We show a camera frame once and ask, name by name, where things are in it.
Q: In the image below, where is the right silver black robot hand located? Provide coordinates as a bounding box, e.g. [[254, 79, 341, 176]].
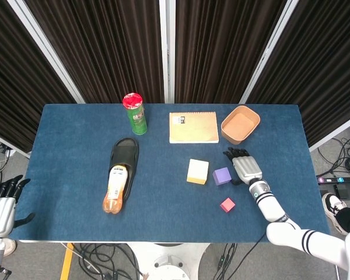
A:
[[223, 147, 264, 187]]

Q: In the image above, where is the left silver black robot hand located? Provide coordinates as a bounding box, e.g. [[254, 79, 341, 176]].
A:
[[0, 174, 36, 237]]

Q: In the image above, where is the medium purple cube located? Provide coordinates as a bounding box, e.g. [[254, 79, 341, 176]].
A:
[[212, 167, 233, 187]]

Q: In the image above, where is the small red cube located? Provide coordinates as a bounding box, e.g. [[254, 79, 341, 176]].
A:
[[219, 197, 236, 214]]

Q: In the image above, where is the yellow and white block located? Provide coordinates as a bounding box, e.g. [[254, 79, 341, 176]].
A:
[[186, 159, 210, 186]]

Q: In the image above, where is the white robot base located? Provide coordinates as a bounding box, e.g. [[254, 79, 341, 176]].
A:
[[127, 242, 208, 280]]

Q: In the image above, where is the brown paper bowl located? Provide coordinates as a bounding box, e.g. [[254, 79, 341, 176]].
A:
[[220, 105, 261, 145]]

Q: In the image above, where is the yellow spiral notebook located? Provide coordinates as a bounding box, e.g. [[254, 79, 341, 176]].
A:
[[169, 111, 219, 144]]

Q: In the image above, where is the yellow floor tape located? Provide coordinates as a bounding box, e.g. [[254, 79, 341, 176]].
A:
[[59, 243, 75, 280]]

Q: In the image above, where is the blue felt table cover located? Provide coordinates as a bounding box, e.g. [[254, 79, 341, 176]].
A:
[[10, 103, 332, 243]]

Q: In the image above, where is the white black sneaker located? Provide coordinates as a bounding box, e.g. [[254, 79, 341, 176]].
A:
[[321, 192, 350, 236]]

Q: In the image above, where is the black power strip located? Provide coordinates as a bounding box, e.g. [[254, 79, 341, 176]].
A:
[[316, 175, 350, 184]]

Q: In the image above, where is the green chip can red lid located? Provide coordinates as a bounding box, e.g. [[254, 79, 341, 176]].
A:
[[122, 92, 148, 137]]

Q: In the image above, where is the orange drink bottle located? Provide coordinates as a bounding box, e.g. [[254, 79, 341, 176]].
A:
[[101, 164, 129, 215]]

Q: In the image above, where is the black rubber slipper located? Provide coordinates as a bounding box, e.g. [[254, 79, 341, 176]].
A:
[[108, 137, 140, 202]]

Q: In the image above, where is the dark pleated curtain panel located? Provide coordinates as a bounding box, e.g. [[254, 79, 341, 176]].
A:
[[174, 0, 288, 104], [246, 0, 350, 146], [24, 0, 166, 104], [0, 0, 76, 154]]

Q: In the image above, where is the white partition frame post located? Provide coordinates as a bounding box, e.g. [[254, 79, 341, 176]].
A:
[[7, 0, 85, 104], [239, 0, 306, 104], [159, 0, 176, 104]]

